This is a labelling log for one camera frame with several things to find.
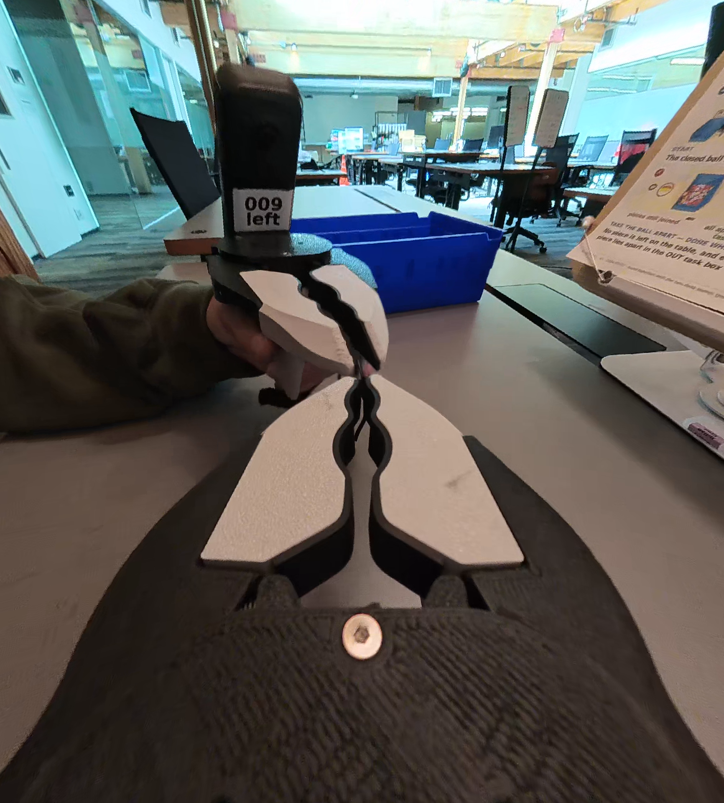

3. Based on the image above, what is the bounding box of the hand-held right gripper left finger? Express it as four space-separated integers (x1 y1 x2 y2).
201 376 363 573

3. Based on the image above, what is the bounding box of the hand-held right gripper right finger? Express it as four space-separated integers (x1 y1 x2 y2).
362 375 525 573

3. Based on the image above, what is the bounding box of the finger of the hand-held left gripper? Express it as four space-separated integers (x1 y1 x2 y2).
238 271 359 378
308 265 391 371

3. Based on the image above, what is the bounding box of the thin black wire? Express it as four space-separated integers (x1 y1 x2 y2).
344 358 378 443

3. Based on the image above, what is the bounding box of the person's left forearm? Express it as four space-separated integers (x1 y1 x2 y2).
0 257 263 440

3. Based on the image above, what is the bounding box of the person's left hand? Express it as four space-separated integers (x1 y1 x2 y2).
205 296 343 396

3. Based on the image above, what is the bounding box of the blue plastic bin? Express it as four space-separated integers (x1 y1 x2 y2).
290 211 504 315

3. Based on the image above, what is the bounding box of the black flat panel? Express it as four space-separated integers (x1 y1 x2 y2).
130 108 222 220

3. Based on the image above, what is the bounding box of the black office chair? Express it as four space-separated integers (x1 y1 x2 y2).
503 135 579 252

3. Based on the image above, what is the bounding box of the white stand base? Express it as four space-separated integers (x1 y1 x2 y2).
600 348 724 489

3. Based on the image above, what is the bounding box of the white board on stand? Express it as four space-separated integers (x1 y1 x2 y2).
505 84 531 146
534 88 570 148

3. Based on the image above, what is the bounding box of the wooden clipboard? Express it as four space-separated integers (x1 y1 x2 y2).
566 6 724 371

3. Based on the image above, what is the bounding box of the red-backed office chair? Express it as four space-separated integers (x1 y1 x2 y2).
613 128 658 186

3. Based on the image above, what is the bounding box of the printed instruction sheet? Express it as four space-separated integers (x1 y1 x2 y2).
568 13 724 327

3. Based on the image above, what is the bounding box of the black desk cable cover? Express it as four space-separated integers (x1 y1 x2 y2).
486 282 669 360

